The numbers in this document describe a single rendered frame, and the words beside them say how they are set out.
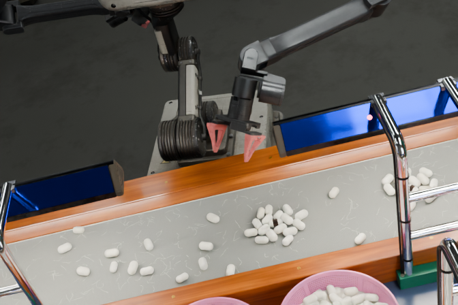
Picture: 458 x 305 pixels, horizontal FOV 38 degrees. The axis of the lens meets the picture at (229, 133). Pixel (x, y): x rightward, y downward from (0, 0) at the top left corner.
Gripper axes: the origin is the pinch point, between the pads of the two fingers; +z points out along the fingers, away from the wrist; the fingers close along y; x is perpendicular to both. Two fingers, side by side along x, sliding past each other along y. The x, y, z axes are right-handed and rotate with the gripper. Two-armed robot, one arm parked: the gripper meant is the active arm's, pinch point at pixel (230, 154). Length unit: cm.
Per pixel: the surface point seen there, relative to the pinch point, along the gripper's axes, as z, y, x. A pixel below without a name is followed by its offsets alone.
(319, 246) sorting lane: 16.5, -26.2, -6.8
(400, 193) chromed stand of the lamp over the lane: -4.0, -47.1, 7.2
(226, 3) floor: -52, 159, -206
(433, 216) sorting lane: 4, -47, -22
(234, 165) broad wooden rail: 5.8, 8.3, -15.9
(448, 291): 8, -64, 20
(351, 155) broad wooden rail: -4.0, -19.5, -29.2
